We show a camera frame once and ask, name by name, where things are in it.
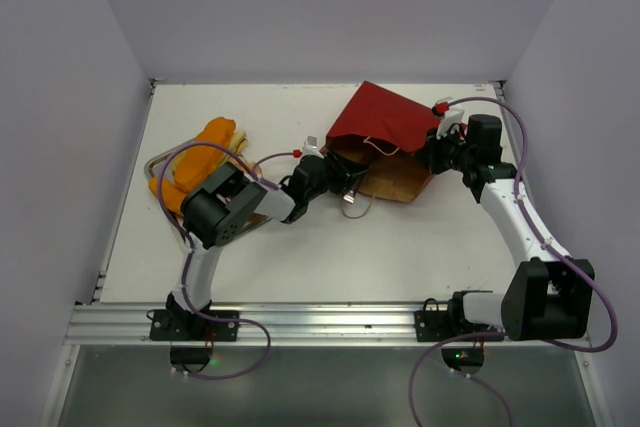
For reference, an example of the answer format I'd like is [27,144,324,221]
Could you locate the sugared round fake bun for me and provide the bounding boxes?
[233,156,263,178]

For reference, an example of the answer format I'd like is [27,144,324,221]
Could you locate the long orange fake loaf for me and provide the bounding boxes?
[148,176,187,216]

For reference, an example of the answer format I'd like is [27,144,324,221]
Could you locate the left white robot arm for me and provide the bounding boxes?
[152,151,369,341]

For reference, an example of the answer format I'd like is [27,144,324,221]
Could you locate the orange fake pastry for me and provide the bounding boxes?
[172,117,236,192]

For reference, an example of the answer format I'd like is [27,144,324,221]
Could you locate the red brown paper bag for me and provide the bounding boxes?
[324,81,440,203]

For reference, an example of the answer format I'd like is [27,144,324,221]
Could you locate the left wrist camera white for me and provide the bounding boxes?
[292,136,322,159]

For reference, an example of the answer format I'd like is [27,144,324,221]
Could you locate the aluminium mounting rail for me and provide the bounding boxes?
[59,300,594,348]

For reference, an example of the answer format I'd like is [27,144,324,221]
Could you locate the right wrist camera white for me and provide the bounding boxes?
[431,97,464,140]

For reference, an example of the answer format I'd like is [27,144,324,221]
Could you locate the fake triangle sandwich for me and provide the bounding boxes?
[228,130,248,155]

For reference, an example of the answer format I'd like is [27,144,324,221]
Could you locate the metal tongs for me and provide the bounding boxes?
[342,167,368,204]

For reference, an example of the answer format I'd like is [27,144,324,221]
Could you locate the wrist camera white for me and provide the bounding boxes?
[431,97,464,140]
[292,136,322,159]

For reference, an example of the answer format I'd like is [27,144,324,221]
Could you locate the stainless steel tray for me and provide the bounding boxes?
[144,139,271,244]

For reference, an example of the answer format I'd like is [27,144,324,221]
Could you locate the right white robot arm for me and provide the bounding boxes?
[417,108,595,341]

